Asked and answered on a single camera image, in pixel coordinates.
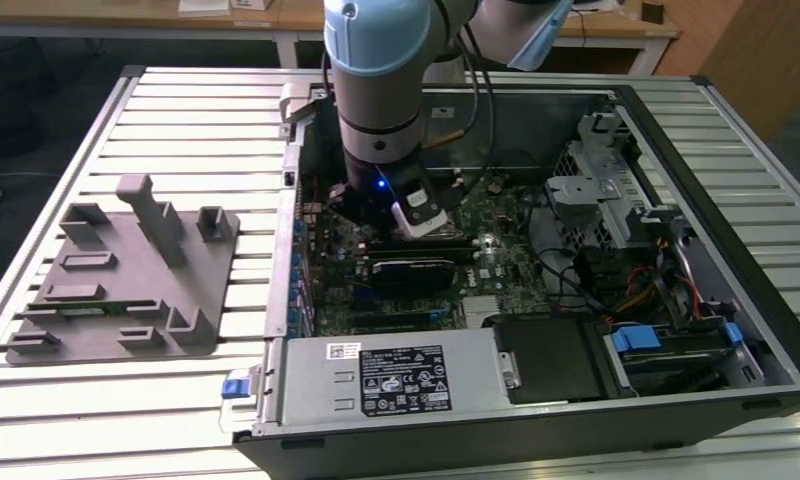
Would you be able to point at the grey power supply unit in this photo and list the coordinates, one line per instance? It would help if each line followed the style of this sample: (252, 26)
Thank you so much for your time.
(313, 385)

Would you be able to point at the wooden desk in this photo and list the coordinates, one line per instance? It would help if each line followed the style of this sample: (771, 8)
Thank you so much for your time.
(613, 22)

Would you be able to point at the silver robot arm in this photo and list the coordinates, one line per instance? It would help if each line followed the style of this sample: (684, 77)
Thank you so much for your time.
(380, 100)

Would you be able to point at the silver chipset heatsink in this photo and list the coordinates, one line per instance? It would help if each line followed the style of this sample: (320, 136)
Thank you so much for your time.
(484, 311)

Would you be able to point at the silver metal drive cage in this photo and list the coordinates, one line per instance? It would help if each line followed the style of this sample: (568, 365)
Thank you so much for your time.
(583, 192)

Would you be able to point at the black expansion slot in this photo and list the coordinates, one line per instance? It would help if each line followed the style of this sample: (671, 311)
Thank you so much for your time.
(393, 321)

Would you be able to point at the small dark box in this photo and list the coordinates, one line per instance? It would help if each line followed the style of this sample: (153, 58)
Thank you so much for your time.
(653, 13)

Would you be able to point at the green motherboard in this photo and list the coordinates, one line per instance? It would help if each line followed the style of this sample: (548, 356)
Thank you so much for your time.
(520, 300)

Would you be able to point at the white labelled box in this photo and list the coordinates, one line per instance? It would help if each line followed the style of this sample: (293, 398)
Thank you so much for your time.
(249, 4)

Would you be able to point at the round coin battery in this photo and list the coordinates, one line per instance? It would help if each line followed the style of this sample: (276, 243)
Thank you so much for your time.
(495, 184)

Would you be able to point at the black PC case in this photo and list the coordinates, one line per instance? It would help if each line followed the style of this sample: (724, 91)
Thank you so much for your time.
(453, 450)

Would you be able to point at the brown wooden cabinet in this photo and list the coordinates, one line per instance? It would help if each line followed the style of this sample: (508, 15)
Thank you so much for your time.
(760, 60)

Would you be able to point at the black graphics card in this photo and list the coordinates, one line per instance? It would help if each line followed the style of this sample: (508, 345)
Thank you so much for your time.
(413, 281)

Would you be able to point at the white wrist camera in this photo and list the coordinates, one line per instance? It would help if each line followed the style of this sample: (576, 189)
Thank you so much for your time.
(423, 225)

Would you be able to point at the grey parts rack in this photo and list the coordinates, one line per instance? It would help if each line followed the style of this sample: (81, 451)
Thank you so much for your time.
(133, 285)

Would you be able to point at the green RAM stick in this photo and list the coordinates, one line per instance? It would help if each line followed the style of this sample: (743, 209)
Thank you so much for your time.
(86, 307)

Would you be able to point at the blue case latch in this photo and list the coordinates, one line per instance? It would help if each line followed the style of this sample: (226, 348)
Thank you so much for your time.
(233, 389)

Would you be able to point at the black plastic shroud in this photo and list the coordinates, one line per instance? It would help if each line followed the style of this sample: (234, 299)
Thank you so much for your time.
(553, 362)

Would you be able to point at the small blue clip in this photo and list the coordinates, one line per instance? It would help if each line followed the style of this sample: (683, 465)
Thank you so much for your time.
(733, 336)

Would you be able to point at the hard disk in blue carrier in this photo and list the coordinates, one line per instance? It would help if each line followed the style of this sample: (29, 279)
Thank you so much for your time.
(635, 342)

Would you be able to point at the white paper stack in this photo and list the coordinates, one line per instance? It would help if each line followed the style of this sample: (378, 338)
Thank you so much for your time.
(202, 6)

